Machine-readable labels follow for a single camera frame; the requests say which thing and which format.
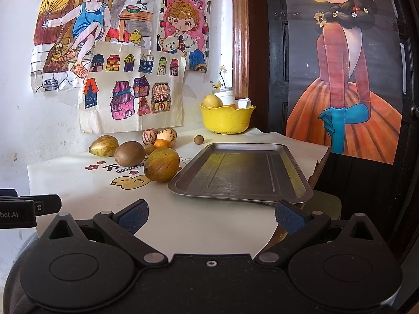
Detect white jar with flowers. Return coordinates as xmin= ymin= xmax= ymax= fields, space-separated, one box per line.
xmin=210 ymin=65 xmax=236 ymax=109

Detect small brown longan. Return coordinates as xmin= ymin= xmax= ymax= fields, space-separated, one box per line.
xmin=194 ymin=135 xmax=204 ymax=145

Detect brown wooden door frame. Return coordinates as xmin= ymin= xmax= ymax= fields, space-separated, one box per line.
xmin=232 ymin=0 xmax=249 ymax=99

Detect brown kiwi fruit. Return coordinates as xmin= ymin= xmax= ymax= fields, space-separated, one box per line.
xmin=114 ymin=141 xmax=146 ymax=167

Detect girl with bear drawing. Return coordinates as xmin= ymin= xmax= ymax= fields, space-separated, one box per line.
xmin=157 ymin=0 xmax=211 ymax=73

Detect orange tangerine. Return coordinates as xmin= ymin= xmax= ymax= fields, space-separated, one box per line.
xmin=153 ymin=139 xmax=170 ymax=148

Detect houses drawing paper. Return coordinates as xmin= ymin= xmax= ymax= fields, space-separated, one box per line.
xmin=78 ymin=42 xmax=186 ymax=134

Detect girl in orange dress poster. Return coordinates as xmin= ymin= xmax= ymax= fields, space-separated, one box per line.
xmin=286 ymin=0 xmax=403 ymax=164

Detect white printed table cloth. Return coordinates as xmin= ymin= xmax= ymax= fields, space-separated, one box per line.
xmin=26 ymin=127 xmax=330 ymax=260

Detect large striped pepino melon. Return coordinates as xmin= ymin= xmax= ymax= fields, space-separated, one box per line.
xmin=157 ymin=128 xmax=177 ymax=148

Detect round yellow-green mango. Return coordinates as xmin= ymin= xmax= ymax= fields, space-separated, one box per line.
xmin=144 ymin=148 xmax=180 ymax=182

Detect small brown round fruit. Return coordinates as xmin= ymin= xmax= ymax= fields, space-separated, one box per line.
xmin=144 ymin=144 xmax=157 ymax=155

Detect yellow plastic bowl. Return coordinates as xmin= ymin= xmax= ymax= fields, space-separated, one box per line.
xmin=198 ymin=105 xmax=256 ymax=135

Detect metal baking tray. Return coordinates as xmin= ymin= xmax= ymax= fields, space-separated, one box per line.
xmin=168 ymin=143 xmax=314 ymax=204

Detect green stool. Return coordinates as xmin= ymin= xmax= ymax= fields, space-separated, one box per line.
xmin=302 ymin=191 xmax=341 ymax=220

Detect small striped pepino melon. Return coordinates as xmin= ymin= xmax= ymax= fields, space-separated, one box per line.
xmin=142 ymin=128 xmax=158 ymax=145

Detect large yellow-green mango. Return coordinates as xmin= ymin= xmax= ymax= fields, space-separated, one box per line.
xmin=88 ymin=135 xmax=119 ymax=157

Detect white paper roll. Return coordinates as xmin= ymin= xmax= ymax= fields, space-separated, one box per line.
xmin=235 ymin=98 xmax=252 ymax=109

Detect yellow pear in bowl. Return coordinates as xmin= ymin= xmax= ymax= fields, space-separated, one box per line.
xmin=202 ymin=94 xmax=223 ymax=108

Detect boy with fan drawing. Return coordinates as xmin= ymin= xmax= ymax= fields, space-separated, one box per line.
xmin=31 ymin=0 xmax=156 ymax=93

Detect black door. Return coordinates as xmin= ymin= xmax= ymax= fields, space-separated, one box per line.
xmin=267 ymin=0 xmax=418 ymax=165

